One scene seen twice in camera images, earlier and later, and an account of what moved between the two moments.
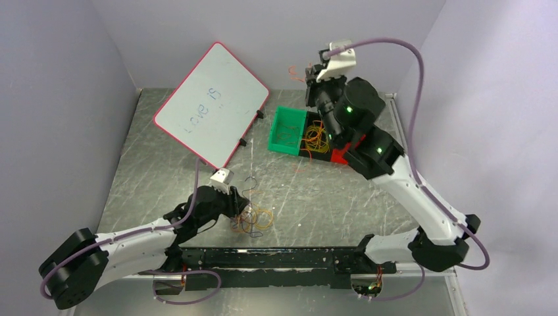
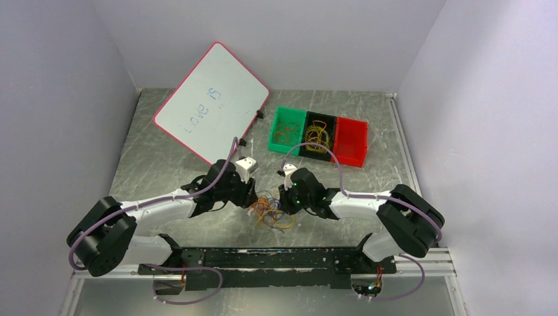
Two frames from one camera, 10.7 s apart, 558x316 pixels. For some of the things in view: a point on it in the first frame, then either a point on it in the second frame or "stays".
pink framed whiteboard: x=212 y=107 stays
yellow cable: x=253 y=216 → x=285 y=221
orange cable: x=310 y=143 → x=260 y=205
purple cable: x=251 y=207 → x=276 y=214
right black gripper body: x=325 y=93 → x=293 y=201
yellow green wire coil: x=316 y=138 stays
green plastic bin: x=287 y=130 stays
